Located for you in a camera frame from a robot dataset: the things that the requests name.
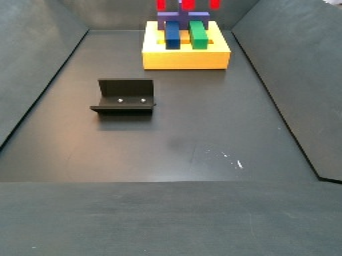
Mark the red cross-shaped block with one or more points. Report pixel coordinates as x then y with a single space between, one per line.
187 4

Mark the yellow wooden base board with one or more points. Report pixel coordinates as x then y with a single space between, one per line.
157 58

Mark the green rectangular block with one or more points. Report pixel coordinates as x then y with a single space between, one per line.
197 35

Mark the blue rectangular block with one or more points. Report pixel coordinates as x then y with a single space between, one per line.
171 34

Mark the purple cross-shaped block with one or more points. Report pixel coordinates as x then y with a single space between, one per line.
181 16

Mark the black angled bracket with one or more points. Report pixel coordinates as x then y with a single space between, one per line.
125 96

